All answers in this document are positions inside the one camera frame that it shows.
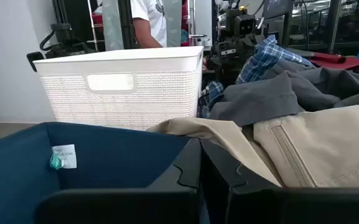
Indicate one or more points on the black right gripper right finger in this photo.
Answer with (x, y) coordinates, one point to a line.
(260, 205)

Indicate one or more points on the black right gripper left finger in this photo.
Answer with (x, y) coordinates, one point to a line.
(166, 205)

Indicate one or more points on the blue plaid shirt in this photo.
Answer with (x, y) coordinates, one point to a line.
(266, 56)

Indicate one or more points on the beige garment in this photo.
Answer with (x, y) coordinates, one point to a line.
(338, 149)

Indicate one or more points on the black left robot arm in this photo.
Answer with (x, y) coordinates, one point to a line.
(230, 18)

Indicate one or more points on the dark grey garment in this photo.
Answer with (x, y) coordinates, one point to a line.
(260, 99)

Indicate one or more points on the grey-green panel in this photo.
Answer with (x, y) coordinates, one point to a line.
(112, 25)
(173, 21)

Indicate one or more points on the person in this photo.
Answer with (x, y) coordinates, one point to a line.
(151, 15)

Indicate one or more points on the white woven-pattern laundry basket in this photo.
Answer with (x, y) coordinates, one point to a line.
(120, 105)

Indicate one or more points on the red cloth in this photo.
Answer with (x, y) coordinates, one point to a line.
(341, 60)

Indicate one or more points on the metal rack with red items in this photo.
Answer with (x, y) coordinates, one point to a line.
(96, 21)

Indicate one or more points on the dark blue fabric bin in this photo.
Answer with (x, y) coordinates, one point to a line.
(11, 174)

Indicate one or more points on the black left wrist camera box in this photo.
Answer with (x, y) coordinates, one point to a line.
(245, 25)

